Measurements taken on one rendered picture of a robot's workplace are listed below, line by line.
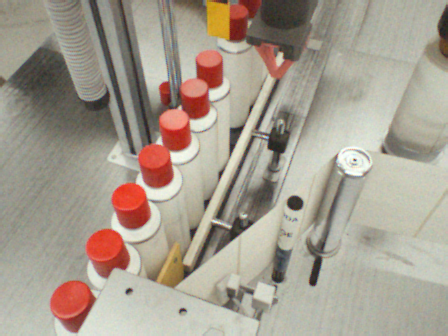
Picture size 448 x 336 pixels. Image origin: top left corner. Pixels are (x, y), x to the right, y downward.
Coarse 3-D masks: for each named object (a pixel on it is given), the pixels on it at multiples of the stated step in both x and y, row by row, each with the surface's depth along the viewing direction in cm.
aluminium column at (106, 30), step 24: (96, 0) 54; (120, 0) 55; (96, 24) 56; (120, 24) 56; (96, 48) 59; (120, 48) 58; (120, 72) 61; (120, 96) 67; (144, 96) 69; (120, 120) 70; (144, 120) 73; (120, 144) 76; (144, 144) 74
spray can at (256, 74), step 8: (240, 0) 63; (248, 0) 62; (256, 0) 62; (248, 8) 63; (256, 8) 63; (248, 16) 64; (248, 24) 64; (256, 56) 69; (256, 64) 70; (256, 72) 71; (256, 80) 73; (256, 88) 74; (256, 96) 76
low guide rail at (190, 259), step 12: (276, 60) 79; (264, 84) 76; (264, 96) 74; (252, 120) 71; (240, 144) 68; (240, 156) 68; (228, 168) 66; (228, 180) 64; (216, 192) 63; (216, 204) 62; (204, 216) 61; (204, 228) 60; (192, 240) 59; (204, 240) 60; (192, 252) 58; (192, 264) 58
